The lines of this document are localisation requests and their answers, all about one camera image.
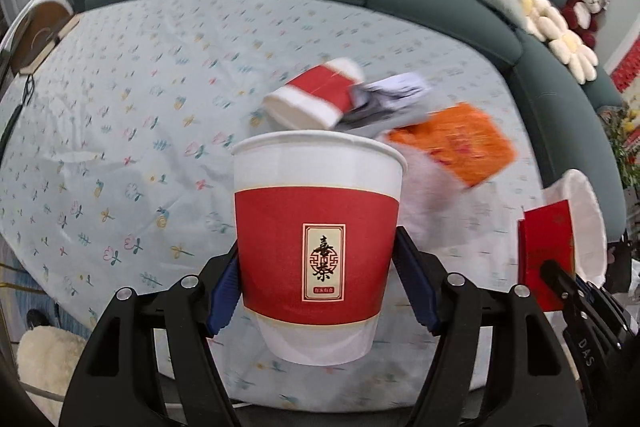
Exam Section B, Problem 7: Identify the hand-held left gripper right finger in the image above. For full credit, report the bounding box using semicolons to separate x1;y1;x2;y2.
395;227;588;427

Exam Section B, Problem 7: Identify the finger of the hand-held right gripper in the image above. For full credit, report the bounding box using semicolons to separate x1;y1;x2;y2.
539;259;583;314
575;276;630;333

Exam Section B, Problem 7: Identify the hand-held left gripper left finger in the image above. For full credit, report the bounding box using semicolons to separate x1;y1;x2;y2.
62;244;246;427

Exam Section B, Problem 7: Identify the red and white paper cup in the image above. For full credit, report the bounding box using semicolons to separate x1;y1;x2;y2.
263;58;366;131
231;130;408;366
517;169;608;313

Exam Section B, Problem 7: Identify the orange snack packet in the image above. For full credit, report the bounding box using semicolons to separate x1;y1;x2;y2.
387;103;518;188

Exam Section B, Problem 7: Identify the black and white wrapper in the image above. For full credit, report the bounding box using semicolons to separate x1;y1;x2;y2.
336;73;433;138

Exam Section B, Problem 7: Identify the potted flowering plant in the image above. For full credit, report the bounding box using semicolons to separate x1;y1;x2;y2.
600;102;640;192

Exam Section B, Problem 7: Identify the cream fluffy stool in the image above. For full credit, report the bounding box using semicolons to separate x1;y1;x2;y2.
15;326;88;427

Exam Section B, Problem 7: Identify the light blue floral tablecloth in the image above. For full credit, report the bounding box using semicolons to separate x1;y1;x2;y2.
0;0;626;413

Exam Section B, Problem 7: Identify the red teddy bear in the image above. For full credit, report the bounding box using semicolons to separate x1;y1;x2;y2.
560;0;611;48

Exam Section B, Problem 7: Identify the red wall banner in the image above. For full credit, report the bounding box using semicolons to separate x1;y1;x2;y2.
605;52;640;94

